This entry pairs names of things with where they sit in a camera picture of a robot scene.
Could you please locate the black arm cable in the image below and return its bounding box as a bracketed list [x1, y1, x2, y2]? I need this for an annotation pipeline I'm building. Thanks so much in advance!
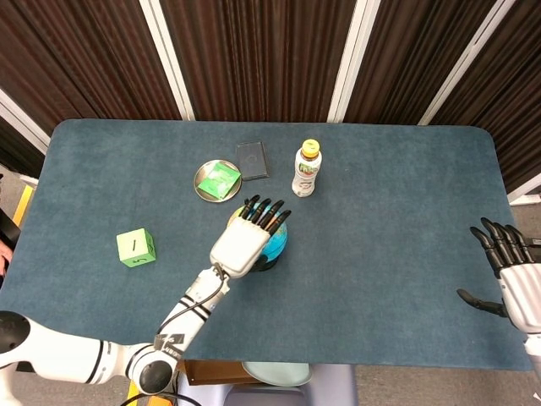
[156, 262, 229, 339]

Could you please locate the blue table mat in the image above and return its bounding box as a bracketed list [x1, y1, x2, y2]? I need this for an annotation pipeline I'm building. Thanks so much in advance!
[0, 118, 534, 372]

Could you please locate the round metal plate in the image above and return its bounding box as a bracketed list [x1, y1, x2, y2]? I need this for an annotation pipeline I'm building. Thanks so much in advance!
[193, 159, 243, 204]

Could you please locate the dark rectangular card box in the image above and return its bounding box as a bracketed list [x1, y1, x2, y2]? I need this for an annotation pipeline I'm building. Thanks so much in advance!
[235, 140, 270, 182]

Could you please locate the lavender plastic stool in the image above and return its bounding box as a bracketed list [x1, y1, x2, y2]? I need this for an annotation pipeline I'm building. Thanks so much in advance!
[177, 363, 359, 406]

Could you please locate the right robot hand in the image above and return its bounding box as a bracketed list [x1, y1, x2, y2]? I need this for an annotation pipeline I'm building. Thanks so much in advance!
[456, 217, 541, 335]

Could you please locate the white screen post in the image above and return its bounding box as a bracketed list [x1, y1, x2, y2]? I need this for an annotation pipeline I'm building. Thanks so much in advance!
[418, 0, 496, 126]
[506, 181, 541, 207]
[327, 0, 374, 123]
[0, 87, 52, 156]
[139, 0, 196, 122]

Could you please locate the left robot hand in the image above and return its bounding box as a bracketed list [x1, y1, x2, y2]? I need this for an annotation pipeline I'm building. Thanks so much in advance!
[209, 195, 293, 279]

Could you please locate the green packet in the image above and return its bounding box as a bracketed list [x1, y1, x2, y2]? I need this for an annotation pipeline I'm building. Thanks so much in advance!
[198, 162, 242, 200]

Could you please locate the green cube with numbers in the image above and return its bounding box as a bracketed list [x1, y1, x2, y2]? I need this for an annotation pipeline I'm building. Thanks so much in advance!
[116, 228, 157, 268]

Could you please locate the pale blue plate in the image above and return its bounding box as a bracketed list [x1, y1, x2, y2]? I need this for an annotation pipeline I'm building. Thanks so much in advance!
[241, 362, 314, 387]

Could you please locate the brown screen panel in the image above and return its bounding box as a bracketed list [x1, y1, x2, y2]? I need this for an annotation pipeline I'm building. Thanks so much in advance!
[429, 0, 541, 195]
[0, 0, 183, 123]
[344, 0, 483, 126]
[160, 0, 357, 123]

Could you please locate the drink bottle with yellow cap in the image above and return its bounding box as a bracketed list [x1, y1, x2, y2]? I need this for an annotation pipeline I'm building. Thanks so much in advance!
[291, 138, 323, 198]

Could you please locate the small blue globe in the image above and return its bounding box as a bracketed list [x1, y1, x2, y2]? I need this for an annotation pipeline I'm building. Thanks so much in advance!
[227, 201, 289, 272]

